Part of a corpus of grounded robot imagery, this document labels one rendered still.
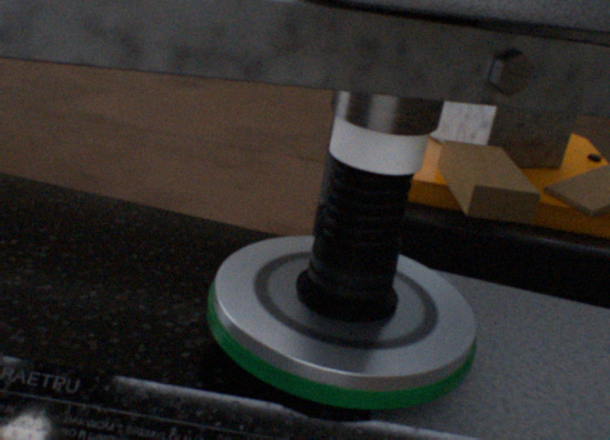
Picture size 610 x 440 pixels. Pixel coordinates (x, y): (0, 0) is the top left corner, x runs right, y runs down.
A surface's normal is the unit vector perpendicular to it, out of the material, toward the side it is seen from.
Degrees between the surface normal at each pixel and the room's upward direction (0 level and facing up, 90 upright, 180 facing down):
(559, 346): 0
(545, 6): 90
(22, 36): 90
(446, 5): 113
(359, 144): 90
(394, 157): 90
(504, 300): 0
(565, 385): 0
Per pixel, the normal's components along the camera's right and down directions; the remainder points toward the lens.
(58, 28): 0.33, 0.43
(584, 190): 0.00, -0.87
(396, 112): 0.05, 0.41
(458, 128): -0.90, 0.04
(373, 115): -0.33, 0.33
